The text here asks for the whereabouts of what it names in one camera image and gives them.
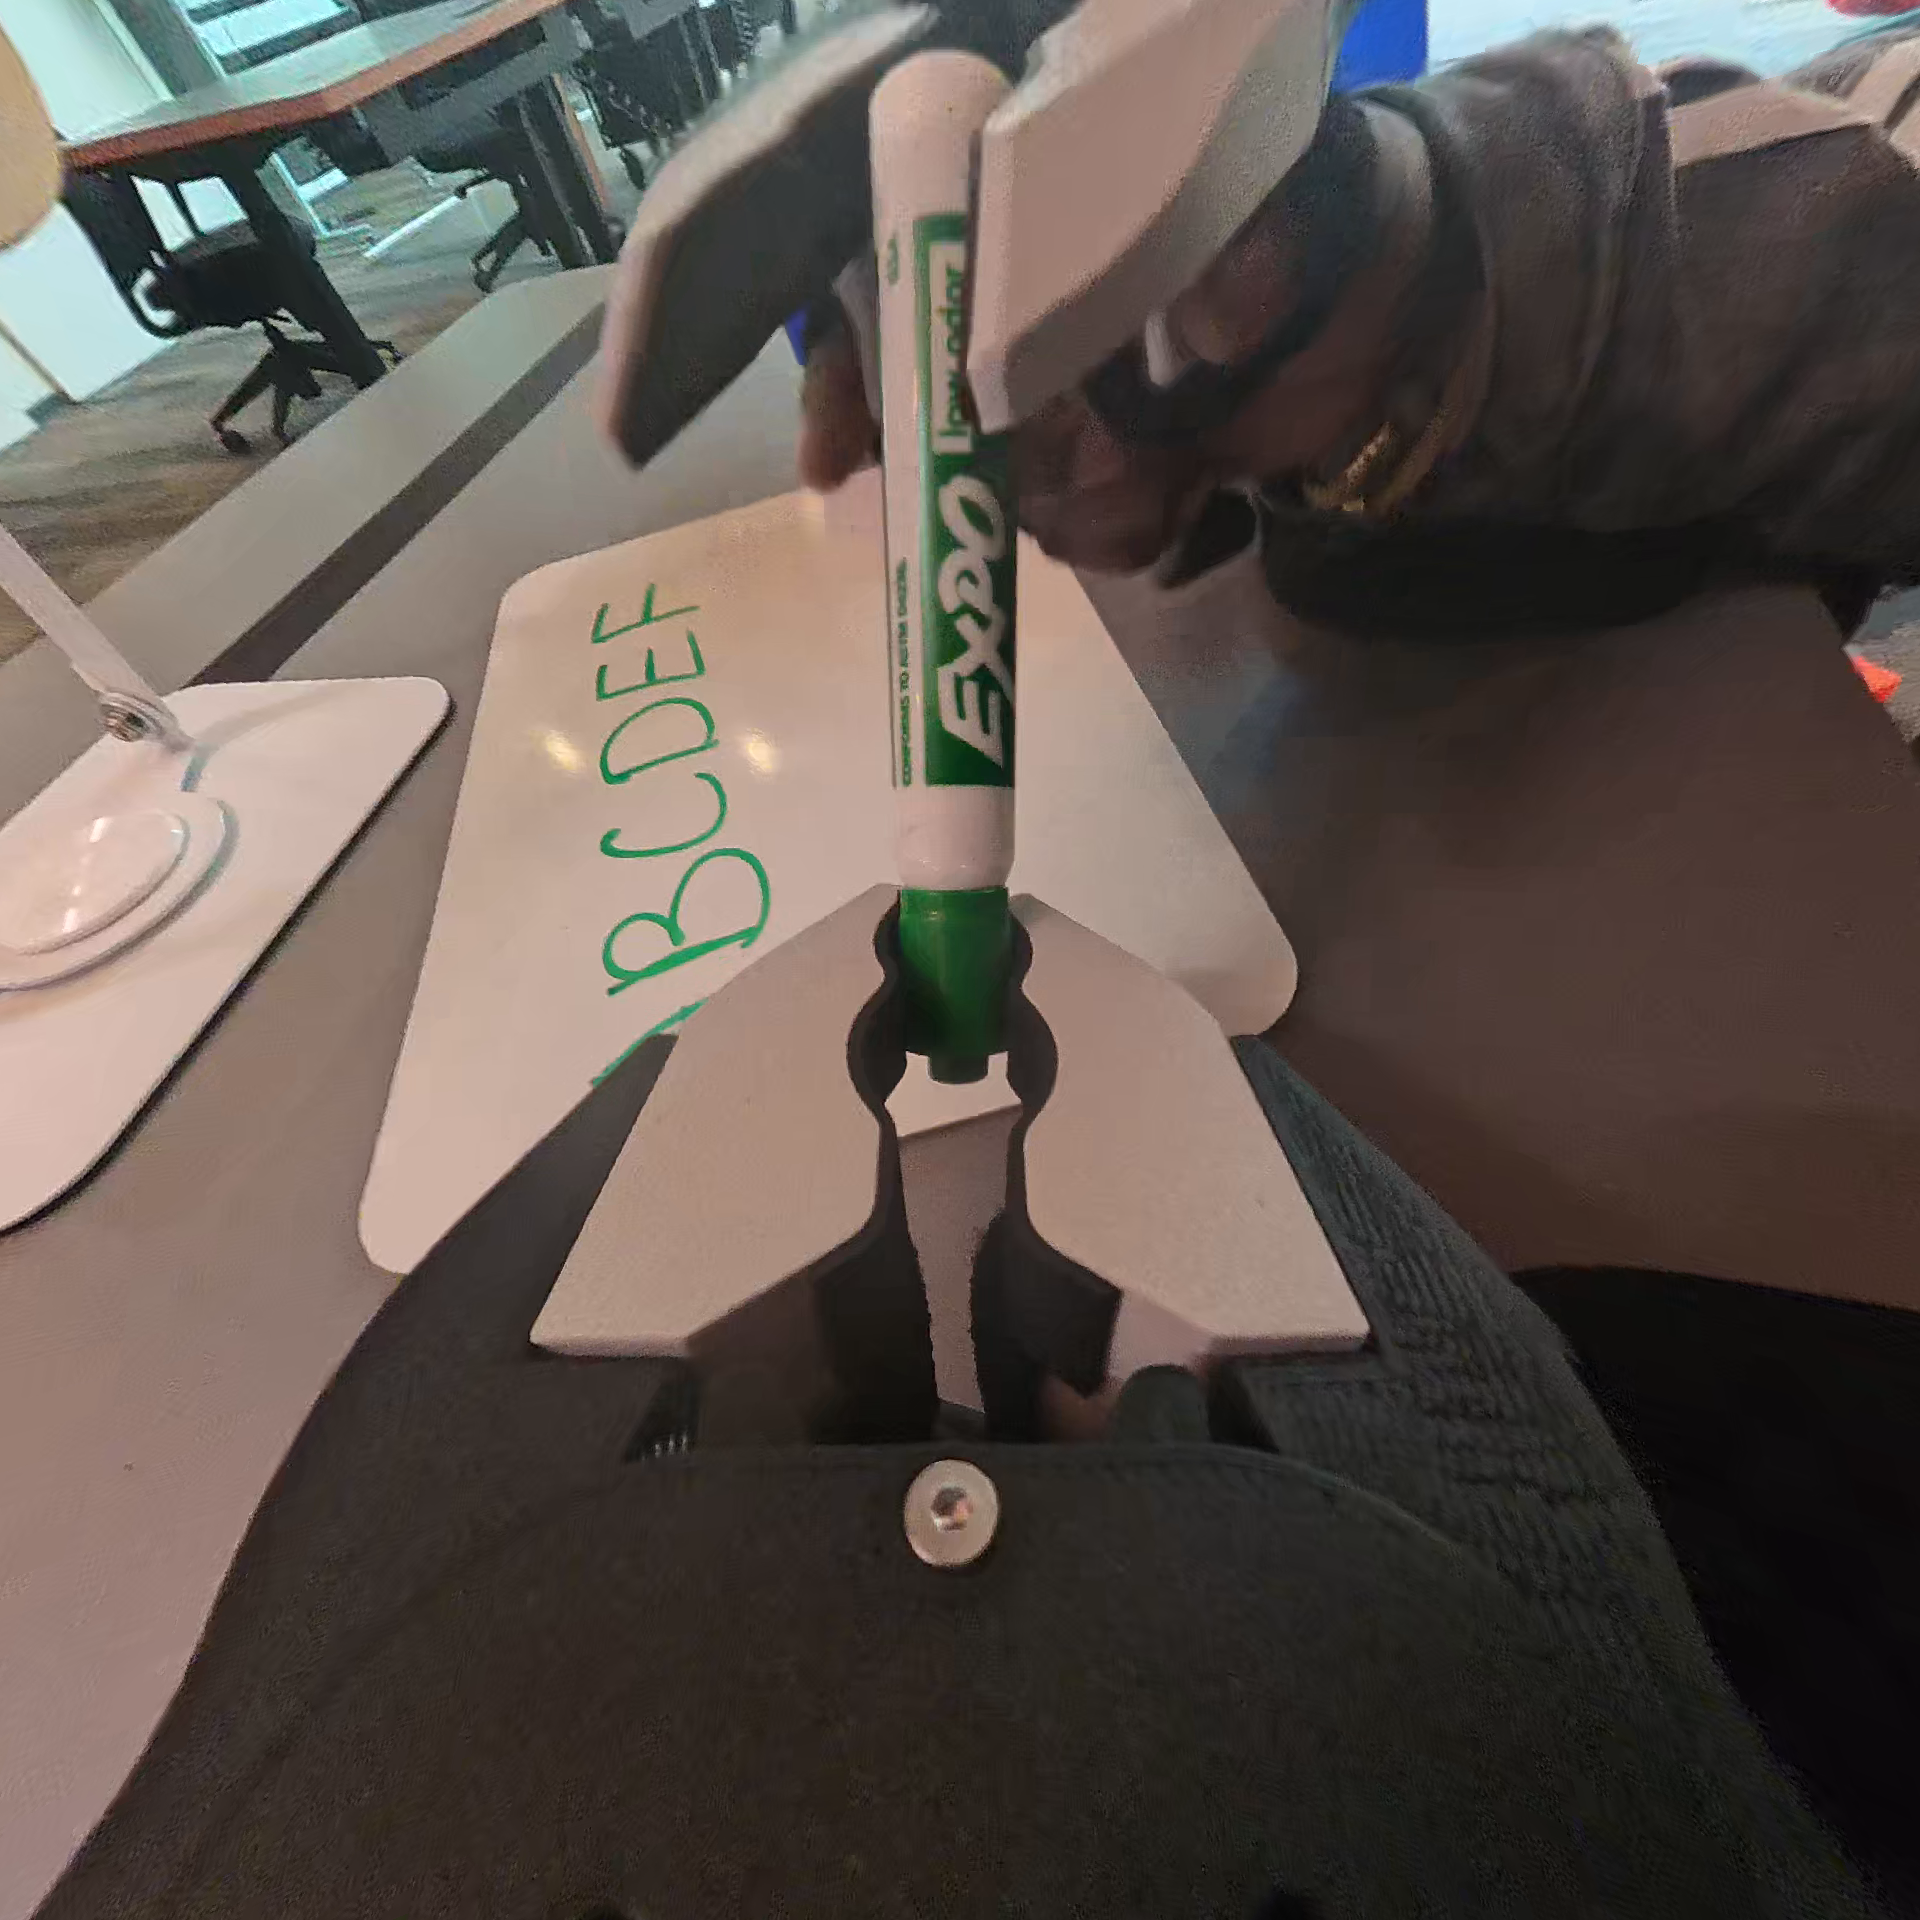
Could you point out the white table sign stand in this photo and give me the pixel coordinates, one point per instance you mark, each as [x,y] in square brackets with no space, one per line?
[242,871]

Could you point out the wooden office desk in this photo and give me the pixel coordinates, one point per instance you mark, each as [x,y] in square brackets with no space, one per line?
[300,91]

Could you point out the person's right forearm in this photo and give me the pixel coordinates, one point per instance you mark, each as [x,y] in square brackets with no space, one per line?
[1682,331]

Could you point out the small orange object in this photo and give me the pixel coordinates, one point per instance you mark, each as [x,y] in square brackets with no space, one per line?
[1891,674]

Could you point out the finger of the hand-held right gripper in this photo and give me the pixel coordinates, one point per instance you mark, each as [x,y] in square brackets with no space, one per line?
[750,240]
[1156,152]

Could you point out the black office chair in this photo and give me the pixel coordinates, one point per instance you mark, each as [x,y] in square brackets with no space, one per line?
[242,286]

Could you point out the white whiteboard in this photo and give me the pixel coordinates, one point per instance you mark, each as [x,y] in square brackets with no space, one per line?
[572,960]

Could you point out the green whiteboard marker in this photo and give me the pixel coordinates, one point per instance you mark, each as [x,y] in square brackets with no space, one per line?
[947,450]

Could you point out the person's right hand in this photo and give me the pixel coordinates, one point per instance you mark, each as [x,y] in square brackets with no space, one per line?
[1292,331]

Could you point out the green marker cap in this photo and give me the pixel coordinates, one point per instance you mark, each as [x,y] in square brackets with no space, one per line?
[956,977]

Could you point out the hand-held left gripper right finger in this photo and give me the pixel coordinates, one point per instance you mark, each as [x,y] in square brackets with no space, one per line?
[1188,1201]

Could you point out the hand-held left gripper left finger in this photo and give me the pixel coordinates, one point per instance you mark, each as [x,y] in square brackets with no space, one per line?
[738,1201]

